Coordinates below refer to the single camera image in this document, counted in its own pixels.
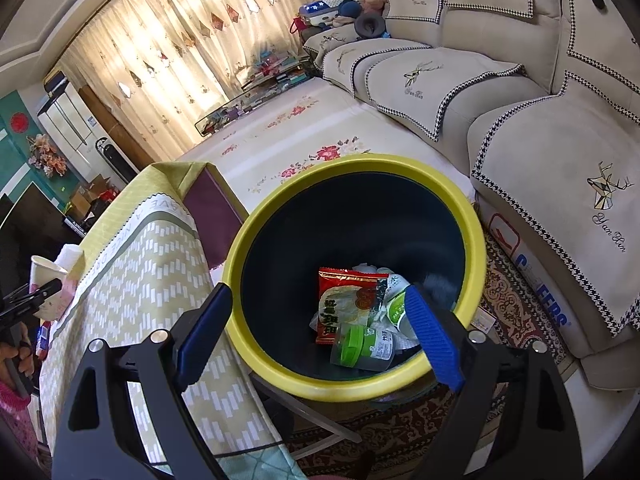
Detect artificial flower decoration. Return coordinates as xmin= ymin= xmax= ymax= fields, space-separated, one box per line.
xmin=25 ymin=134 xmax=68 ymax=178

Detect black television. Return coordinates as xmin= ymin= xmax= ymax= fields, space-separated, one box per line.
xmin=0 ymin=182 xmax=68 ymax=301

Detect person's left forearm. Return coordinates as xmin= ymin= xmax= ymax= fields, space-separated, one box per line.
xmin=0 ymin=380 xmax=38 ymax=461

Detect green lidded jar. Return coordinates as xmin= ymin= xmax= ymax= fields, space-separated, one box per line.
xmin=330 ymin=325 xmax=396 ymax=372

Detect green tissue pack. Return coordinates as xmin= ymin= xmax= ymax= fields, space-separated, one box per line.
xmin=382 ymin=275 xmax=418 ymax=341

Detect red snack packet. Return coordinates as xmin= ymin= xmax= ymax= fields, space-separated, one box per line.
xmin=315 ymin=267 xmax=390 ymax=346

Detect beige sofa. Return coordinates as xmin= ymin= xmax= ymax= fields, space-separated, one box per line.
xmin=302 ymin=0 xmax=640 ymax=391

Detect white paper cup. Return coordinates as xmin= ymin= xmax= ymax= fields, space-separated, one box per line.
xmin=30 ymin=255 xmax=70 ymax=320

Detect green zigzag tablecloth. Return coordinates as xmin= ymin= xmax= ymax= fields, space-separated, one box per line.
xmin=37 ymin=161 xmax=308 ymax=480

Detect metal table frame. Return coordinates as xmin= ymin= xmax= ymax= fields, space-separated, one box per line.
xmin=250 ymin=375 xmax=366 ymax=461

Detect white refrigerator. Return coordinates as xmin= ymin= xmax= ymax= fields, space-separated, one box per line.
xmin=37 ymin=82 xmax=108 ymax=171

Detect purple cloth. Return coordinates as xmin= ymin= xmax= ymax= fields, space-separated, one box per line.
xmin=185 ymin=165 xmax=248 ymax=266

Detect pink tissue box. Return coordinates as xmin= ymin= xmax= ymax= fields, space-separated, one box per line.
xmin=52 ymin=243 xmax=85 ymax=321

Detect grey neck pillow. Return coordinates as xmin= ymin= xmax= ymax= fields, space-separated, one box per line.
xmin=354 ymin=12 xmax=387 ymax=41

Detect white printed carton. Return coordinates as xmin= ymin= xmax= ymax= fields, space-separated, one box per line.
xmin=487 ymin=212 xmax=573 ymax=356

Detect dark red patterned rug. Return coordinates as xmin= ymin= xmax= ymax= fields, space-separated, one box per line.
xmin=280 ymin=230 xmax=581 ymax=480

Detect white floral carpet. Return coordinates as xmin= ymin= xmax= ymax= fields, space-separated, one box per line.
xmin=175 ymin=77 xmax=481 ymax=211

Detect white paper towel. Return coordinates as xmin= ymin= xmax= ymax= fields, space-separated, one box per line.
xmin=310 ymin=261 xmax=423 ymax=353

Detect person's left hand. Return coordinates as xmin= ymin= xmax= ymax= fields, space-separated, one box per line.
xmin=0 ymin=332 xmax=36 ymax=386

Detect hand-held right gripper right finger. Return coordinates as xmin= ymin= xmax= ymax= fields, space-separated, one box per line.
xmin=404 ymin=282 xmax=586 ymax=480

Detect blue starry bag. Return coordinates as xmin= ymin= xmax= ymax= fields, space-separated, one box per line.
xmin=298 ymin=0 xmax=361 ymax=28

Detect cardboard boxes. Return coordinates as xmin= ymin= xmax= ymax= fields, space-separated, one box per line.
xmin=67 ymin=175 xmax=121 ymax=221

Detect beige patterned curtain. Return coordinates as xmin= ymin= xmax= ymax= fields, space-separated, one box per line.
xmin=57 ymin=0 xmax=351 ymax=161

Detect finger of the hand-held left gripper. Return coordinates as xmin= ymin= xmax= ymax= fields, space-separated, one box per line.
xmin=0 ymin=278 xmax=63 ymax=317

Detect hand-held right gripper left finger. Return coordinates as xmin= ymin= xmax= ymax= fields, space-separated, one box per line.
xmin=50 ymin=282 xmax=234 ymax=480

